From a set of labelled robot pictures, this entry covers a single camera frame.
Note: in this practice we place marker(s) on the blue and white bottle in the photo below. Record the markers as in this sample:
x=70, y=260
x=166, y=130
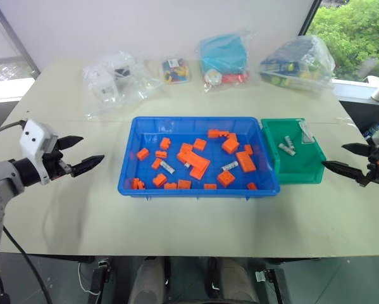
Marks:
x=374, y=128

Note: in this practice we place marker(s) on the blue plastic tray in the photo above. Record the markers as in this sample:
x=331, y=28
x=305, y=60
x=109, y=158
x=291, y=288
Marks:
x=145, y=133

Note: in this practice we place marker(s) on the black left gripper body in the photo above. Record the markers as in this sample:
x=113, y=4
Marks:
x=54, y=164

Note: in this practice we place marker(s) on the black table frame bracket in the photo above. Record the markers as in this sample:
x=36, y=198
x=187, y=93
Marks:
x=100, y=275
x=266, y=277

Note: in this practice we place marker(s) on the clear bag with blue toys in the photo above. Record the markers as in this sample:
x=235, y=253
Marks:
x=296, y=66

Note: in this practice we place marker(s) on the grey brick in tray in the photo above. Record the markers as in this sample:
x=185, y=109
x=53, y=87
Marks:
x=167, y=167
x=229, y=166

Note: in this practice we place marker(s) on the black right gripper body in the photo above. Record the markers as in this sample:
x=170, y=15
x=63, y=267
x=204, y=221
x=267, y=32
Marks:
x=377, y=172

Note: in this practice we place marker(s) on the black upright strut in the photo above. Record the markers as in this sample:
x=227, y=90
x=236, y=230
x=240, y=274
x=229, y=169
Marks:
x=167, y=275
x=212, y=275

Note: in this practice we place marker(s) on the green plastic bin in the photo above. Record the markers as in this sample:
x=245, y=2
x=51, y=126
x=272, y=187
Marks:
x=300, y=168

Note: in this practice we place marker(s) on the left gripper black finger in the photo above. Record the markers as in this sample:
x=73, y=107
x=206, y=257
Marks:
x=69, y=142
x=84, y=165

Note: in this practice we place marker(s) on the clear label card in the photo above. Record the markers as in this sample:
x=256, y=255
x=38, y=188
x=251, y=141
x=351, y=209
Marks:
x=307, y=133

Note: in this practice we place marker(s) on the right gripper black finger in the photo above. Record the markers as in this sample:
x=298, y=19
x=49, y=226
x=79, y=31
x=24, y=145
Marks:
x=347, y=171
x=358, y=149

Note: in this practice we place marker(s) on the tan rounded shape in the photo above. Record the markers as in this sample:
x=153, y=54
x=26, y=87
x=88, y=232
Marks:
x=146, y=282
x=238, y=282

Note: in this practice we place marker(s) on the long orange building block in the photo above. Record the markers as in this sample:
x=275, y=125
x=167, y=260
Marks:
x=217, y=133

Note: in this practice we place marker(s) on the clear bag with white parts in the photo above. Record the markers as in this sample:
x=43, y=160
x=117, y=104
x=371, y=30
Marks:
x=113, y=85

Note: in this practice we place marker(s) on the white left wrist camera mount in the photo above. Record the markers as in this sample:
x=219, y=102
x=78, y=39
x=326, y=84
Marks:
x=34, y=139

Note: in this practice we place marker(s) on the large orange L-shaped block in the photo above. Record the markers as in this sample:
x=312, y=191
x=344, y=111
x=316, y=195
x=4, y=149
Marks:
x=198, y=164

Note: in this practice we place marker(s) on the small bag colourful pieces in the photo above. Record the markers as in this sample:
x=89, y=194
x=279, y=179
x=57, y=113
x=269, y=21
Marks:
x=175, y=71

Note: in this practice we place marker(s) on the clear bag with teal item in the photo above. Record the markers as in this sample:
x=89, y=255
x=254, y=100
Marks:
x=222, y=54

